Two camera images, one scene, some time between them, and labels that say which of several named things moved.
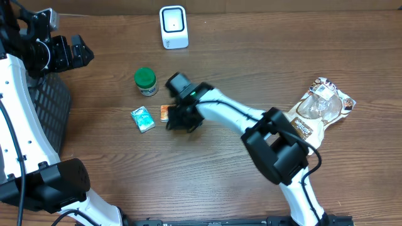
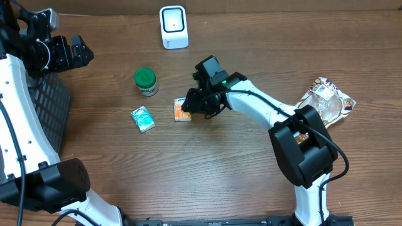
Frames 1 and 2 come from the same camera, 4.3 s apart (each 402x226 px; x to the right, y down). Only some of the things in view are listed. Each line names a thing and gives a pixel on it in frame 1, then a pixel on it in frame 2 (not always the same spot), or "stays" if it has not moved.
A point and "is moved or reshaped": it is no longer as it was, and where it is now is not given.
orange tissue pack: [164, 113] is moved or reshaped
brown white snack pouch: [323, 105] stays
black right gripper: [179, 123] -> [196, 106]
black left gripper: [66, 60] stays
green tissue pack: [143, 119] stays
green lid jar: [146, 79] stays
